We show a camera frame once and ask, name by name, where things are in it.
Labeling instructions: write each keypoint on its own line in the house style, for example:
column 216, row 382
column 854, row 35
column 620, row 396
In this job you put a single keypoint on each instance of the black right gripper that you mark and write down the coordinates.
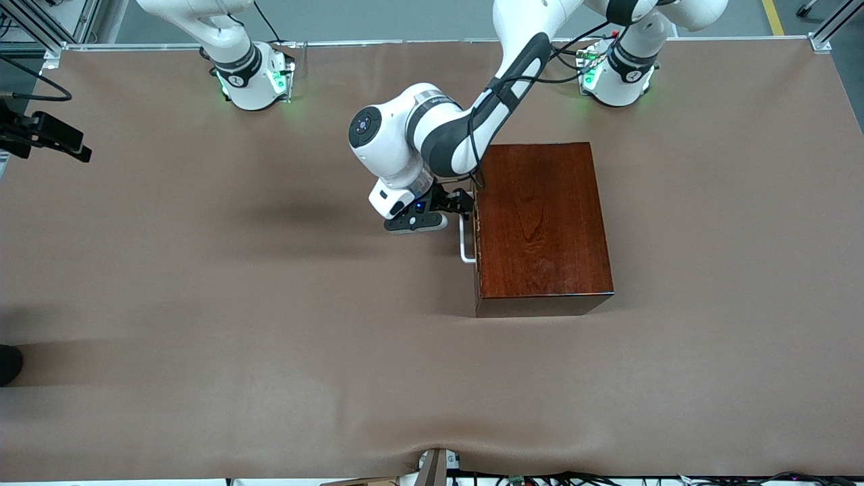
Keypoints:
column 27, row 130

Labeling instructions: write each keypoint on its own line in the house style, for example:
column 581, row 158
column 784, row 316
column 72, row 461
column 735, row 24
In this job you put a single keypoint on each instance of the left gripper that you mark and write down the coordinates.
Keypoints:
column 446, row 199

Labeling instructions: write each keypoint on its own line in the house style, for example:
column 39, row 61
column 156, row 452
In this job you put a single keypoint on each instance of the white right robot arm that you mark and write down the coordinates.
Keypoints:
column 243, row 74

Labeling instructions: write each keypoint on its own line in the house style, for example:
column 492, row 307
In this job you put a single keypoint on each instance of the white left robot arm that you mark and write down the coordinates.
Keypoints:
column 439, row 135

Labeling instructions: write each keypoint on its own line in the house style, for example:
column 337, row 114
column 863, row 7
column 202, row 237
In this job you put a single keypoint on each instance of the dark wooden cabinet box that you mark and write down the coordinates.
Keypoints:
column 540, row 223

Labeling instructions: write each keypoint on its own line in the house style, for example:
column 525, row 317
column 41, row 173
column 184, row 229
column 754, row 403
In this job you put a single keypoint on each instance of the black round object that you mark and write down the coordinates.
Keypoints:
column 8, row 364

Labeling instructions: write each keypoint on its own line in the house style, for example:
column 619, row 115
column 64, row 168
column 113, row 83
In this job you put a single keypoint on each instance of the brown table cloth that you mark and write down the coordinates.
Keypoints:
column 270, row 371

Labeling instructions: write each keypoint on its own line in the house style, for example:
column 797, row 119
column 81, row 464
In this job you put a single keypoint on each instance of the cardboard piece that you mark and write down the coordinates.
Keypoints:
column 358, row 482

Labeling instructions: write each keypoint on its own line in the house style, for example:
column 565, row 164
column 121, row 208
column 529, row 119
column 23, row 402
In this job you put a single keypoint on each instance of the aluminium frame post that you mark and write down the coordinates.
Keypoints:
column 833, row 27
column 34, row 27

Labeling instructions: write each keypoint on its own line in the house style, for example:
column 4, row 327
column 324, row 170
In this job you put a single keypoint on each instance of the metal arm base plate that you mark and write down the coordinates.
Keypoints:
column 298, row 54

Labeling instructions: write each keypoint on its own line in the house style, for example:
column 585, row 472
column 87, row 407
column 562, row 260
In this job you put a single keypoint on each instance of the metal mount bracket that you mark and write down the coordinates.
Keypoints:
column 435, row 469

